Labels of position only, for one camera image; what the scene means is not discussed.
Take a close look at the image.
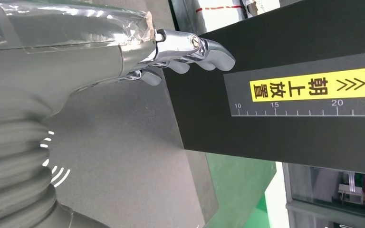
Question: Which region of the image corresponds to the black inbound scanner machine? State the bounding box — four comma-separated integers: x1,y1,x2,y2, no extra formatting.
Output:
42,0,365,228

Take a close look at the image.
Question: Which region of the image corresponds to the green conveyor belt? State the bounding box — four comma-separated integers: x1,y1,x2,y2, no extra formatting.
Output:
244,162,292,228

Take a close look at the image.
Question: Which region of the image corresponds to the ruler label with yellow sticker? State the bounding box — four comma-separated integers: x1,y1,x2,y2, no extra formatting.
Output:
223,50,365,118

